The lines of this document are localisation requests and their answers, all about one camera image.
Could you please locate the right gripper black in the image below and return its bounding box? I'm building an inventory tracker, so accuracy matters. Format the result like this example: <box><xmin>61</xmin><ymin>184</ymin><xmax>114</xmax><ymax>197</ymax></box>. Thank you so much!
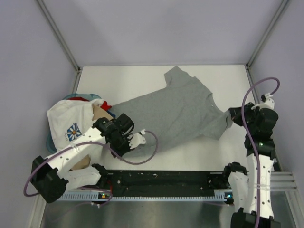
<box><xmin>228</xmin><ymin>102</ymin><xmax>259</xmax><ymax>133</ymax></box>

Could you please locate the grey t-shirt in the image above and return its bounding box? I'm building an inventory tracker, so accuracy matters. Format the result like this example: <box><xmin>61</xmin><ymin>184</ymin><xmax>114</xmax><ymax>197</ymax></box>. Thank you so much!
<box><xmin>112</xmin><ymin>66</ymin><xmax>232</xmax><ymax>159</ymax></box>

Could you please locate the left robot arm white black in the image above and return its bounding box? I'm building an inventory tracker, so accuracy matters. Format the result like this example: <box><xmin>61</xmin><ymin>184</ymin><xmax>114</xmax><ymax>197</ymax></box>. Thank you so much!
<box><xmin>29</xmin><ymin>114</ymin><xmax>134</xmax><ymax>203</ymax></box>

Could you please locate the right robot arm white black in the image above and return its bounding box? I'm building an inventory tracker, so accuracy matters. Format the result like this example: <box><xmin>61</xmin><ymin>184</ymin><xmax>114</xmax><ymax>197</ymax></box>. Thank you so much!
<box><xmin>221</xmin><ymin>98</ymin><xmax>281</xmax><ymax>228</ymax></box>

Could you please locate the red t-shirt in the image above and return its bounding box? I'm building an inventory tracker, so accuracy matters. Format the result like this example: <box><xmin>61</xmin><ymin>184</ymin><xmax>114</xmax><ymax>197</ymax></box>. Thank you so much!
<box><xmin>68</xmin><ymin>96</ymin><xmax>112</xmax><ymax>111</ymax></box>

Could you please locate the white t-shirt with flower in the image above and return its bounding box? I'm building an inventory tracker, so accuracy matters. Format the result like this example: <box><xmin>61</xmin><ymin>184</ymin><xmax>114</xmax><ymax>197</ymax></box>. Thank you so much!
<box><xmin>47</xmin><ymin>99</ymin><xmax>106</xmax><ymax>190</ymax></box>

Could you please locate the teal plastic basket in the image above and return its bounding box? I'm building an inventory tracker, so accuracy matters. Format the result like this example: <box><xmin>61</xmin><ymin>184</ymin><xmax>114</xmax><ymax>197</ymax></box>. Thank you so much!
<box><xmin>46</xmin><ymin>93</ymin><xmax>101</xmax><ymax>154</ymax></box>

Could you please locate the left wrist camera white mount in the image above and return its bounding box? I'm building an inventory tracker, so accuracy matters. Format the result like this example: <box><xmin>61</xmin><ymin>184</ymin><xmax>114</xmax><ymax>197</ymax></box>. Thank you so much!
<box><xmin>128</xmin><ymin>129</ymin><xmax>146</xmax><ymax>150</ymax></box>

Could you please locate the aluminium frame front rail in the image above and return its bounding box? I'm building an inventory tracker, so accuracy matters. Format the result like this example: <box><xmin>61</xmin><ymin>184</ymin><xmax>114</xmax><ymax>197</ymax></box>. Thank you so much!
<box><xmin>38</xmin><ymin>172</ymin><xmax>299</xmax><ymax>192</ymax></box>

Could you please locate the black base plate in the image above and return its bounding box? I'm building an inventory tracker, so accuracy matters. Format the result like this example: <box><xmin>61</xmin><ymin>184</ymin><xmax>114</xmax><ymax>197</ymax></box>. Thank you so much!
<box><xmin>80</xmin><ymin>169</ymin><xmax>236</xmax><ymax>198</ymax></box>

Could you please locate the grey slotted cable duct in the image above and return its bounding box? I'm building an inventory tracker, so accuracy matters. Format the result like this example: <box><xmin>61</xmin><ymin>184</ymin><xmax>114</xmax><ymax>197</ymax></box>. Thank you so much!
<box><xmin>48</xmin><ymin>192</ymin><xmax>235</xmax><ymax>202</ymax></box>

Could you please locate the left aluminium frame post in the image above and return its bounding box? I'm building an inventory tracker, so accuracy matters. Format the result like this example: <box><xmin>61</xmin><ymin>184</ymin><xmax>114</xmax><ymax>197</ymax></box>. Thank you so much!
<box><xmin>35</xmin><ymin>0</ymin><xmax>81</xmax><ymax>72</ymax></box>

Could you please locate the aluminium frame post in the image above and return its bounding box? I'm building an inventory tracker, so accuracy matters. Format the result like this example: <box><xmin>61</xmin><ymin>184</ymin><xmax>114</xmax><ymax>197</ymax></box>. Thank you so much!
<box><xmin>35</xmin><ymin>0</ymin><xmax>81</xmax><ymax>72</ymax></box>
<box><xmin>246</xmin><ymin>0</ymin><xmax>292</xmax><ymax>70</ymax></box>

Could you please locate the right aluminium frame post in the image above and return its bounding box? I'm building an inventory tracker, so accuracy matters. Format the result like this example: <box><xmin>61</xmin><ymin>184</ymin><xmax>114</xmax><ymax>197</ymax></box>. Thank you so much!
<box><xmin>246</xmin><ymin>0</ymin><xmax>292</xmax><ymax>70</ymax></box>

